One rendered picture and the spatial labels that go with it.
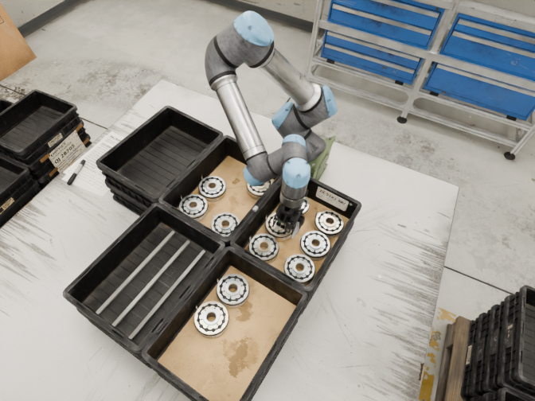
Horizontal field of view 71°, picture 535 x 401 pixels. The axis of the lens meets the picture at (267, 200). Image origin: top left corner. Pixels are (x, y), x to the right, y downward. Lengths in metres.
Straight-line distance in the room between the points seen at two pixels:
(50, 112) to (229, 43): 1.50
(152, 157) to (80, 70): 2.16
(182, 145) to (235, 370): 0.91
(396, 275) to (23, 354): 1.30
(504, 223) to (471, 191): 0.30
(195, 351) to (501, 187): 2.48
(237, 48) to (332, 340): 0.99
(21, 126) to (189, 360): 1.72
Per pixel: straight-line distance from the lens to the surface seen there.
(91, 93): 3.39
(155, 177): 1.53
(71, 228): 1.64
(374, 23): 2.90
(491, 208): 2.93
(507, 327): 1.89
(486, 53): 2.91
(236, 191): 1.44
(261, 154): 1.18
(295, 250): 1.32
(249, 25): 1.19
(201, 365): 1.18
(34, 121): 2.48
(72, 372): 1.41
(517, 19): 2.80
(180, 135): 1.67
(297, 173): 1.02
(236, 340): 1.19
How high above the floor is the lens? 1.98
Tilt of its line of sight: 54 degrees down
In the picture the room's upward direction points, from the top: 6 degrees clockwise
